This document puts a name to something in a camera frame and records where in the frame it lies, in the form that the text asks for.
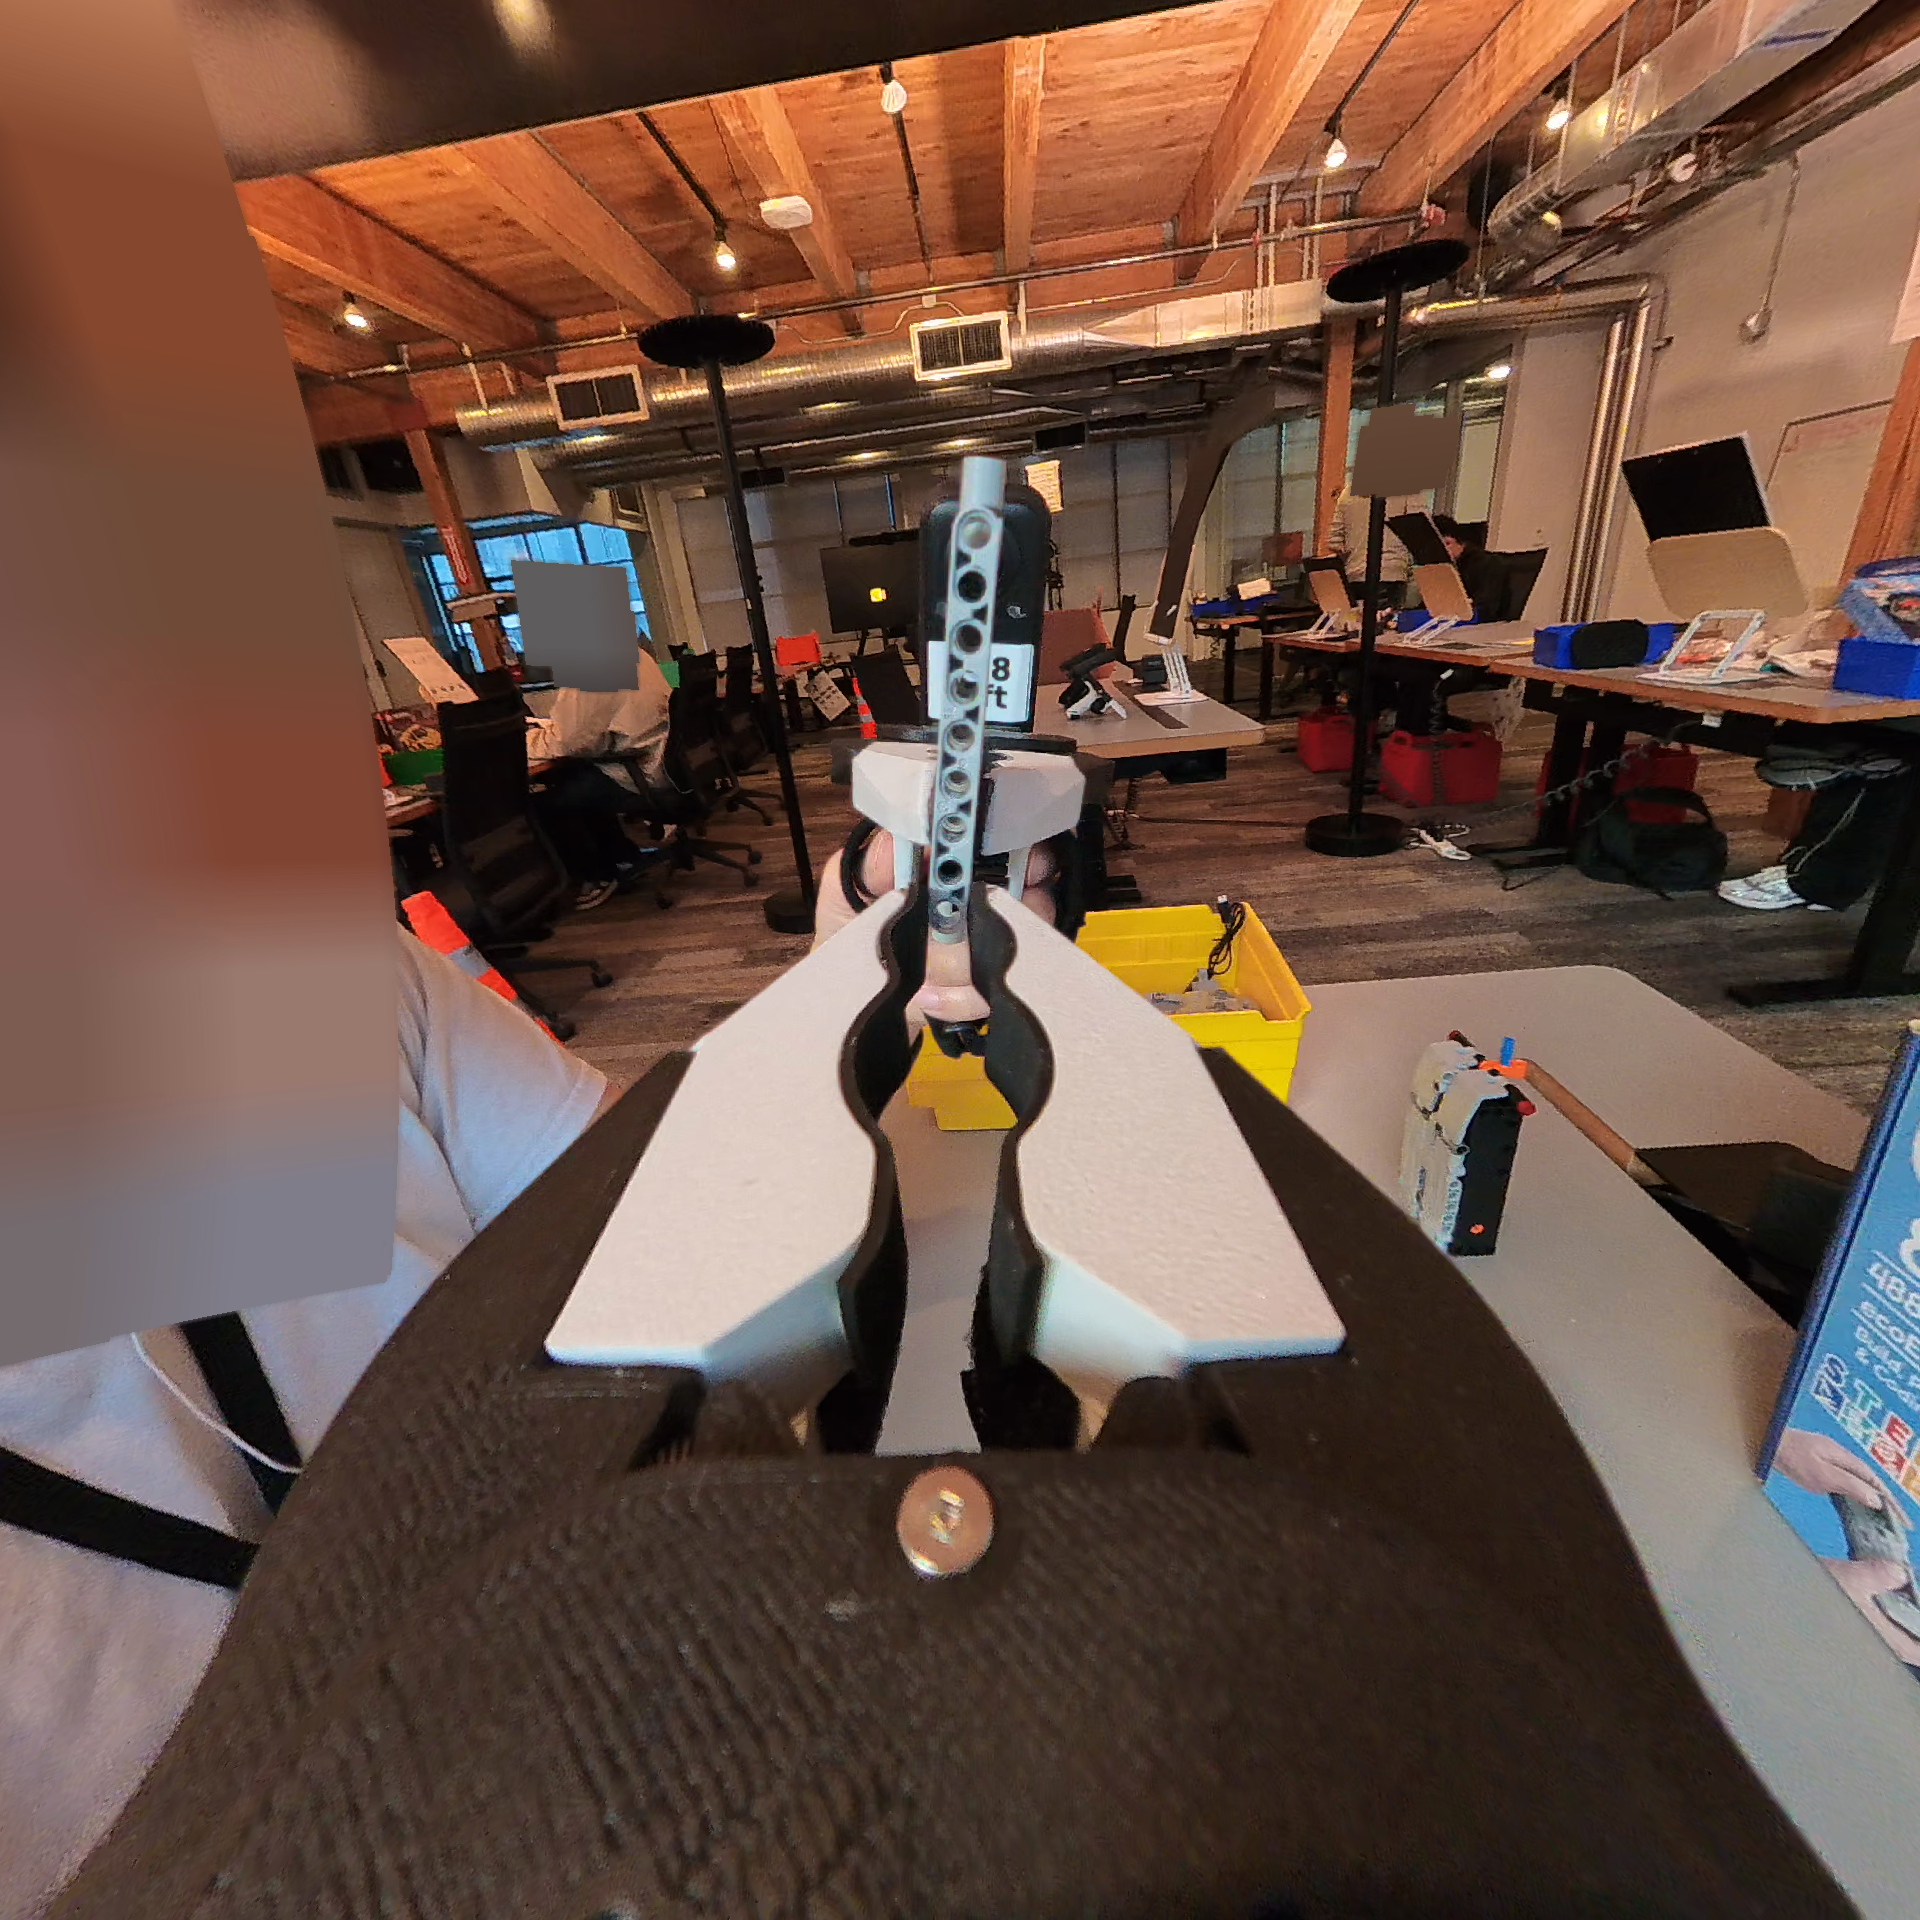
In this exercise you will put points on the person's torso white shirt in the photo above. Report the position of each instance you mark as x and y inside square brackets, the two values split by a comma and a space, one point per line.
[466, 1080]

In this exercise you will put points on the black office chair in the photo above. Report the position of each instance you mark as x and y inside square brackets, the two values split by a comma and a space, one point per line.
[504, 842]

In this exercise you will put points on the white power strip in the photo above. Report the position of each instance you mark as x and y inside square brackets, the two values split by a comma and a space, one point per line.
[1440, 845]

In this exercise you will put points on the white sneakers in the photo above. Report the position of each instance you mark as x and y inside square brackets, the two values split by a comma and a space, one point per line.
[1764, 892]

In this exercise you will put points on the yellow plastic bin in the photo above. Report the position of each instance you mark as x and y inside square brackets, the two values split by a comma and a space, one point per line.
[1244, 1036]

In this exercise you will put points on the white paper sign on stand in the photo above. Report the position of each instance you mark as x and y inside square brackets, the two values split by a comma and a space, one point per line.
[415, 667]

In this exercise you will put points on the long wooden desk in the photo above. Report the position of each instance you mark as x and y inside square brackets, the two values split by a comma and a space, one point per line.
[1650, 676]

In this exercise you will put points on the white display stand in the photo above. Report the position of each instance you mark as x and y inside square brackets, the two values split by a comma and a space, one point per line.
[1168, 667]

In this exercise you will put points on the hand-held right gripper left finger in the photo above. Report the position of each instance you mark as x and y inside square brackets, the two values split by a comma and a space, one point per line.
[718, 1200]

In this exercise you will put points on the grey black robot module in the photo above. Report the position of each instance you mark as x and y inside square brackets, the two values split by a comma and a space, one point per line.
[1464, 1153]

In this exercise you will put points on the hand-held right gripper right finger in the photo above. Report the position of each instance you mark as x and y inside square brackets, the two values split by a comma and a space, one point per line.
[1169, 1200]

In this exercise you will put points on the black device on white stand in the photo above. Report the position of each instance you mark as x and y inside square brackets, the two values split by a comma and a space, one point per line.
[1090, 684]

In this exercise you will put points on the grey office desk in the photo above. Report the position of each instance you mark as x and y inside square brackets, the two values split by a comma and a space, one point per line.
[1169, 719]

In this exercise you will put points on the grey perforated building beam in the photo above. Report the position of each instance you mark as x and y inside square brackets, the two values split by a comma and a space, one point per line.
[962, 750]
[976, 486]

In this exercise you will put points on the blue plastic bin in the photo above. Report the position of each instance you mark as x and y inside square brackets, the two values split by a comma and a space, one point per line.
[1604, 645]

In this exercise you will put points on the brown padded panel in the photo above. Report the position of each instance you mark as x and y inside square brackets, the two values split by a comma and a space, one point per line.
[1072, 639]

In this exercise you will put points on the black computer monitor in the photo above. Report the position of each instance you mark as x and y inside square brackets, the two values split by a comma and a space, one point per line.
[871, 588]

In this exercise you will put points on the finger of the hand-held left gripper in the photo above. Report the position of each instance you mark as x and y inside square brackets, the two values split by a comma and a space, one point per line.
[1035, 805]
[896, 794]

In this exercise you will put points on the blue robot kit box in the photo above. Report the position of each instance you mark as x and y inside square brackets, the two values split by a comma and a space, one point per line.
[1859, 1350]

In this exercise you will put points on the person's left hand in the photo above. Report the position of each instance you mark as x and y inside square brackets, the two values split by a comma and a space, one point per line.
[848, 909]

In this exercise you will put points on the silver air duct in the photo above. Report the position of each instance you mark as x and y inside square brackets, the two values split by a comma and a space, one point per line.
[840, 368]

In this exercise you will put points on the black floor lamp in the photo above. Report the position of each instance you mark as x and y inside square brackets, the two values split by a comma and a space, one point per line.
[705, 342]
[1394, 270]

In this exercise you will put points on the pile of building parts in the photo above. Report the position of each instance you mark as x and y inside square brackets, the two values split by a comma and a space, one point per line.
[1216, 994]

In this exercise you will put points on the black duffel bag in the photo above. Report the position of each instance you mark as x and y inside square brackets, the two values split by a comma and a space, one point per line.
[1650, 846]

